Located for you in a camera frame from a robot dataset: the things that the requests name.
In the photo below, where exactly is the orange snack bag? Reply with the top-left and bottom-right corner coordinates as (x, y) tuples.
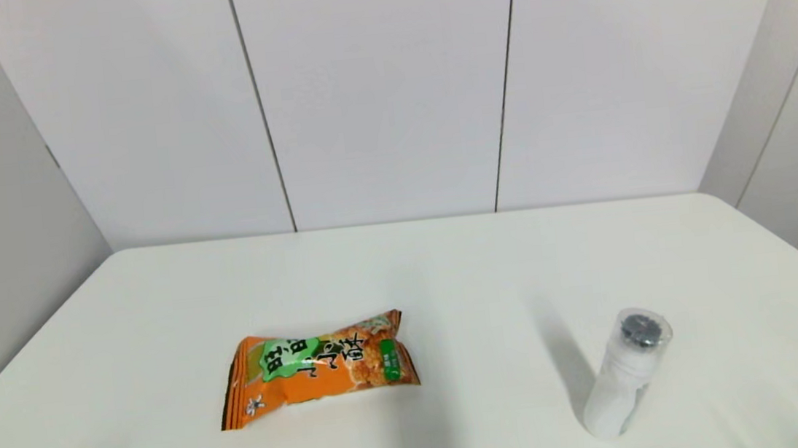
(211, 307), (423, 432)

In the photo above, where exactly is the white plastic bottle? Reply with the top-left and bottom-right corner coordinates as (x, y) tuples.
(572, 304), (684, 443)

